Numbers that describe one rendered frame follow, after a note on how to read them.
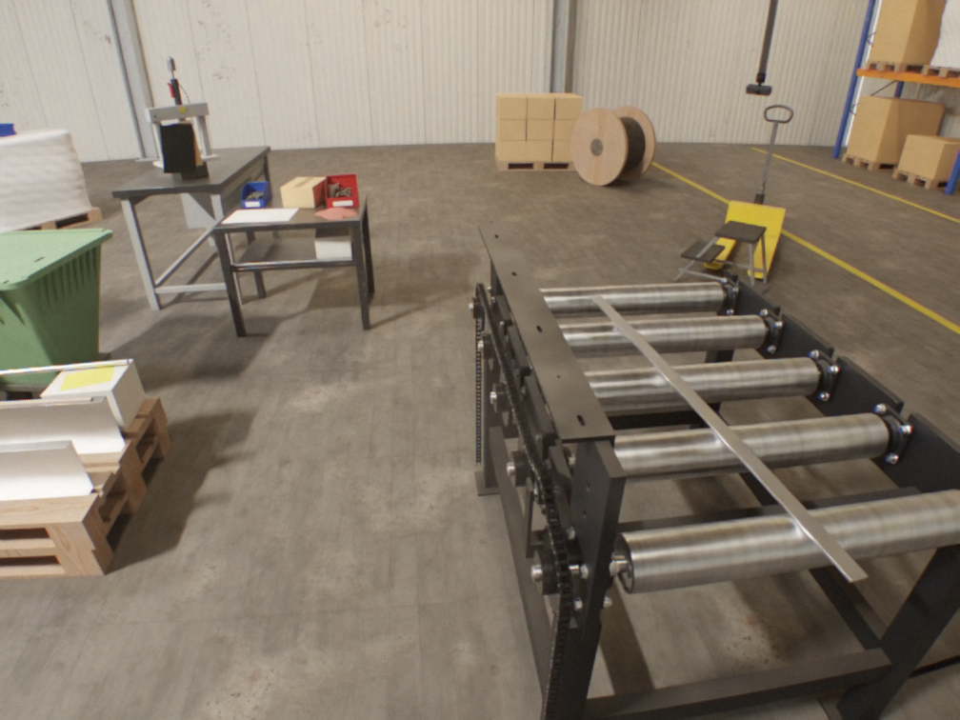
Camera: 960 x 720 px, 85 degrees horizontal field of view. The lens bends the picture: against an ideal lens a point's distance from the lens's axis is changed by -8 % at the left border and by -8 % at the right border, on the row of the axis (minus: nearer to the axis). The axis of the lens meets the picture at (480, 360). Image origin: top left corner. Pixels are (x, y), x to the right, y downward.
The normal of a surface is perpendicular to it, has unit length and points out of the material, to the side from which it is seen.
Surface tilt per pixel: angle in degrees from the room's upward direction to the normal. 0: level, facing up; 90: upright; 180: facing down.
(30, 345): 106
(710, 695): 0
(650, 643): 0
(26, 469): 90
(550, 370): 0
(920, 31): 90
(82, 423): 90
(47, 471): 90
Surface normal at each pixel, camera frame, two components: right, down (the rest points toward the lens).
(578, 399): 0.00, -0.87
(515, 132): 0.04, 0.50
